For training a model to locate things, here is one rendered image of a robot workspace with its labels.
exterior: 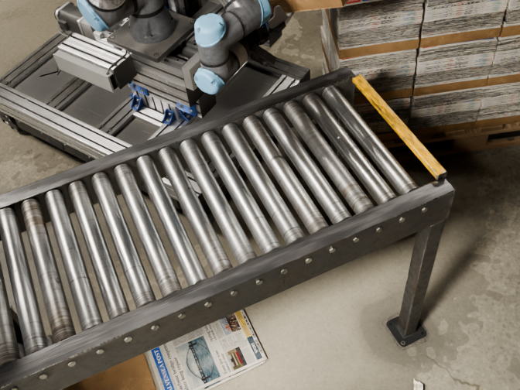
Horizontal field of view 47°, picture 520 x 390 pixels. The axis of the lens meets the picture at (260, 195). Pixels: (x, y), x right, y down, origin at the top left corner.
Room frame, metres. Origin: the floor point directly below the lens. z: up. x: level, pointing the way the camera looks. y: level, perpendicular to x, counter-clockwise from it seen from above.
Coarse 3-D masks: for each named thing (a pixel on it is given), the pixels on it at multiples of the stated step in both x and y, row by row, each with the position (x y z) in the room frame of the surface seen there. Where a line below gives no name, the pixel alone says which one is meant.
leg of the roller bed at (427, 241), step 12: (432, 228) 0.89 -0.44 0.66; (420, 240) 0.91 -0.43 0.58; (432, 240) 0.89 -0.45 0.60; (420, 252) 0.90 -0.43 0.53; (432, 252) 0.90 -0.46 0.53; (420, 264) 0.89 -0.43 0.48; (432, 264) 0.90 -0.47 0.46; (408, 276) 0.93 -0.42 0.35; (420, 276) 0.89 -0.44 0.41; (408, 288) 0.92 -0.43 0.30; (420, 288) 0.89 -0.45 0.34; (408, 300) 0.91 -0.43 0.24; (420, 300) 0.90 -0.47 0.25; (408, 312) 0.89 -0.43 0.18; (420, 312) 0.90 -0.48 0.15; (408, 324) 0.89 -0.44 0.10
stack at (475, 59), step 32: (352, 0) 1.71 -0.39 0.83; (384, 0) 1.69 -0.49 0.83; (416, 0) 1.69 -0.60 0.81; (448, 0) 1.70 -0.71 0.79; (480, 0) 1.70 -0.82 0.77; (512, 0) 1.70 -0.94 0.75; (352, 32) 1.69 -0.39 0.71; (384, 32) 1.70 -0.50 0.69; (416, 32) 1.69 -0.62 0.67; (448, 32) 1.70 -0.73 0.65; (352, 64) 1.69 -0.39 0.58; (384, 64) 1.69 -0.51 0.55; (416, 64) 1.71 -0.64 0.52; (448, 64) 1.69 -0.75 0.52; (480, 64) 1.69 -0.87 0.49; (512, 64) 1.70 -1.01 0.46; (416, 96) 1.70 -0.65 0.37; (448, 96) 1.69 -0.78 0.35; (480, 96) 1.70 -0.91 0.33; (512, 96) 1.69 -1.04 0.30; (384, 128) 1.70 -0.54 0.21; (416, 128) 1.70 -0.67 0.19; (480, 128) 1.70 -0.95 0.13; (512, 128) 1.69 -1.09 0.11
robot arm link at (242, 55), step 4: (236, 44) 1.29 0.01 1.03; (240, 44) 1.29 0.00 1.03; (228, 48) 1.28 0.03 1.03; (232, 48) 1.28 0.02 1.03; (236, 48) 1.28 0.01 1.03; (240, 48) 1.28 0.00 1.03; (244, 48) 1.29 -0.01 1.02; (236, 52) 1.27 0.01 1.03; (240, 52) 1.27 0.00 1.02; (244, 52) 1.28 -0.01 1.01; (240, 56) 1.27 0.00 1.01; (244, 56) 1.27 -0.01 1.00; (240, 60) 1.26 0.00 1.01; (244, 60) 1.27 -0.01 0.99; (240, 64) 1.26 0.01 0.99
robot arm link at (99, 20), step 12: (84, 0) 1.58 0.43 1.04; (96, 0) 1.56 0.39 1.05; (108, 0) 1.55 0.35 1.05; (120, 0) 1.57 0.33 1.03; (84, 12) 1.59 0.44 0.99; (96, 12) 1.55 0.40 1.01; (108, 12) 1.55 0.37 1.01; (120, 12) 1.58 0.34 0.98; (132, 12) 1.63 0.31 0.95; (96, 24) 1.55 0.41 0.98; (108, 24) 1.56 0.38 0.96
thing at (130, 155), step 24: (336, 72) 1.40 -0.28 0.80; (288, 96) 1.32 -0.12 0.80; (216, 120) 1.26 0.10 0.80; (240, 120) 1.26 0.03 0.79; (288, 120) 1.31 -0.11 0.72; (144, 144) 1.21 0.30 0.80; (168, 144) 1.19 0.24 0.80; (72, 168) 1.15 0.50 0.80; (96, 168) 1.14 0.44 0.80; (24, 192) 1.09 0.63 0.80; (120, 192) 1.14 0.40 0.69; (48, 216) 1.07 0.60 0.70; (0, 240) 1.03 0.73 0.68
